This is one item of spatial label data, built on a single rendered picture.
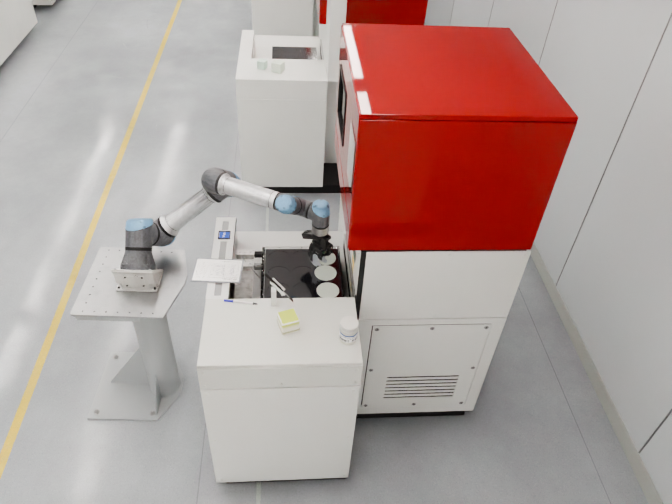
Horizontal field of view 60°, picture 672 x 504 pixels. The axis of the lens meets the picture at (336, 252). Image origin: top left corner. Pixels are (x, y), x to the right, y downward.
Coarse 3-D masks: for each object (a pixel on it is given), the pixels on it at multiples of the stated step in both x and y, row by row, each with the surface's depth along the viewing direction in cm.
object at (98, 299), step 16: (96, 256) 277; (112, 256) 278; (160, 256) 279; (176, 256) 280; (96, 272) 269; (176, 272) 272; (96, 288) 261; (112, 288) 262; (160, 288) 264; (176, 288) 264; (80, 304) 254; (96, 304) 254; (112, 304) 255; (128, 304) 255; (144, 304) 256; (160, 304) 256; (112, 320) 253; (128, 320) 253
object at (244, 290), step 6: (246, 276) 264; (252, 276) 264; (240, 282) 261; (246, 282) 261; (252, 282) 261; (234, 288) 258; (240, 288) 258; (246, 288) 258; (252, 288) 259; (234, 294) 255; (240, 294) 255; (246, 294) 255; (252, 294) 258
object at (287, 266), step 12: (276, 252) 274; (288, 252) 274; (300, 252) 275; (336, 252) 276; (276, 264) 268; (288, 264) 268; (300, 264) 269; (312, 264) 269; (336, 264) 270; (276, 276) 262; (288, 276) 262; (300, 276) 263; (312, 276) 263; (336, 276) 264; (264, 288) 256; (288, 288) 257; (300, 288) 257; (312, 288) 257
